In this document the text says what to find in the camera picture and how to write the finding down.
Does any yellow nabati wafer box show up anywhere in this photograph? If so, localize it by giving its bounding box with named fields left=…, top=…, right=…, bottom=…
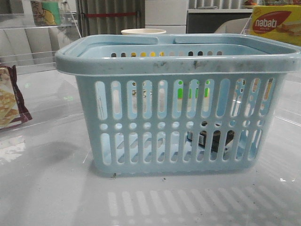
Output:
left=247, top=5, right=301, bottom=46

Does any light blue plastic basket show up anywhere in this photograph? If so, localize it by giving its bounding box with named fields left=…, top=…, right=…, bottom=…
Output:
left=55, top=33, right=301, bottom=176

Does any brown cracker snack packet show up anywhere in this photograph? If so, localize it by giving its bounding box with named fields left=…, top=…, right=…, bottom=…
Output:
left=0, top=65, right=32, bottom=130

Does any clear acrylic display shelf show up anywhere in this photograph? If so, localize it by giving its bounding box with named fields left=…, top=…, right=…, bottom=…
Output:
left=0, top=12, right=80, bottom=74

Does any white cabinet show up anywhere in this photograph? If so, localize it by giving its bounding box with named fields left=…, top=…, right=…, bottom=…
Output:
left=145, top=0, right=189, bottom=34

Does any dark tissue pack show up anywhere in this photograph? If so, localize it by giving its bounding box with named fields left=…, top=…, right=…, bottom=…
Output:
left=187, top=130, right=235, bottom=160

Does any cream paper cup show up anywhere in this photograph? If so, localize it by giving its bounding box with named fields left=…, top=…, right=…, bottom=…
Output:
left=121, top=28, right=166, bottom=35

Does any green cartoon snack bag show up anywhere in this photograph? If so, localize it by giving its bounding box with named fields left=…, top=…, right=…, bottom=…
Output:
left=30, top=0, right=61, bottom=26

